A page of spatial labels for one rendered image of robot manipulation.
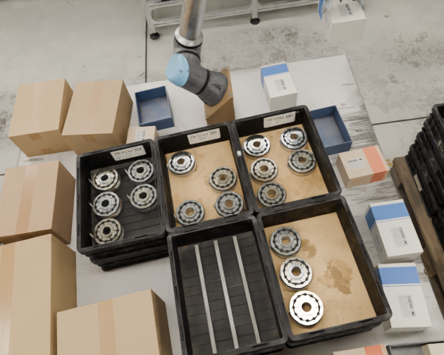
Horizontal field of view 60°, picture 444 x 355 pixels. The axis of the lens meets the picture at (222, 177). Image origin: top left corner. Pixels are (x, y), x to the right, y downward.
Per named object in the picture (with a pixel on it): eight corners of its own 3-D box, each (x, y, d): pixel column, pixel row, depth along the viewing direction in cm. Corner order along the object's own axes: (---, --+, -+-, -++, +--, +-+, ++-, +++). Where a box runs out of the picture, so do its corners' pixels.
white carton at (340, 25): (317, 10, 155) (320, -11, 147) (347, 5, 154) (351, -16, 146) (328, 44, 145) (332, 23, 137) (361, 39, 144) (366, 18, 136)
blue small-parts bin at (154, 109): (138, 102, 187) (134, 92, 181) (168, 95, 187) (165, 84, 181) (142, 134, 176) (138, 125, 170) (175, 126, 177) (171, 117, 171)
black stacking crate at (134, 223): (89, 170, 156) (77, 156, 146) (160, 155, 156) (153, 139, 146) (91, 264, 136) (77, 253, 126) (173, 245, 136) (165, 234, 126)
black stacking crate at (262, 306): (174, 246, 136) (167, 234, 126) (255, 227, 136) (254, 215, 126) (191, 368, 116) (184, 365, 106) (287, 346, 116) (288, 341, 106)
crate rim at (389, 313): (255, 216, 128) (255, 213, 126) (342, 196, 129) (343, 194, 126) (289, 343, 108) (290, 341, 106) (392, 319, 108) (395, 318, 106)
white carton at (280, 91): (260, 79, 186) (260, 66, 178) (284, 75, 186) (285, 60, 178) (270, 111, 176) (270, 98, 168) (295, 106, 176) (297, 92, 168)
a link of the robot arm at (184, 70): (189, 98, 162) (162, 86, 154) (190, 73, 168) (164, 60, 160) (207, 85, 154) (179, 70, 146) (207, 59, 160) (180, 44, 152)
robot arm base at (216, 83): (204, 87, 175) (187, 78, 169) (225, 67, 166) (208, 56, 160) (207, 113, 167) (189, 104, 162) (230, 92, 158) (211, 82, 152)
